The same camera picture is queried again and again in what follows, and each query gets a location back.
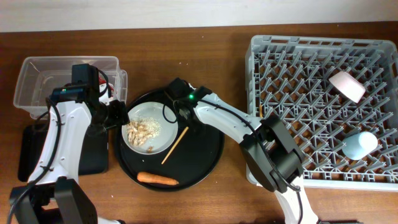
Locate rice and nut shell scraps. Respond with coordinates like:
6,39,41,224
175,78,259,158
126,117,161,153

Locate wooden chopstick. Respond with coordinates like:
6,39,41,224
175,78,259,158
259,103,263,118
161,126,189,165

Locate red snack wrapper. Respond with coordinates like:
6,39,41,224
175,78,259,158
99,77,114,94

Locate orange carrot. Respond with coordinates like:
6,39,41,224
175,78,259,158
137,172,179,185

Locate light blue cup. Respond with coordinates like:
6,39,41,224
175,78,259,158
343,131,378,160

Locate white tissue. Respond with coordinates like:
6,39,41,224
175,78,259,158
99,95,114,105

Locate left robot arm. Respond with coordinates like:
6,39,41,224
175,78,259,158
7,63,129,223

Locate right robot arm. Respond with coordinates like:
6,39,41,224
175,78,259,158
165,78,319,223

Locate clear plastic waste bin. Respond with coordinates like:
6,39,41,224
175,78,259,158
13,56,127,119

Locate grey plastic dishwasher rack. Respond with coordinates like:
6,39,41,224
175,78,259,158
245,35,397,192

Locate black rectangular tray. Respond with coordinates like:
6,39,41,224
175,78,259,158
17,123,109,182

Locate round black serving tray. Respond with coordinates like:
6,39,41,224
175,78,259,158
113,88,225,192

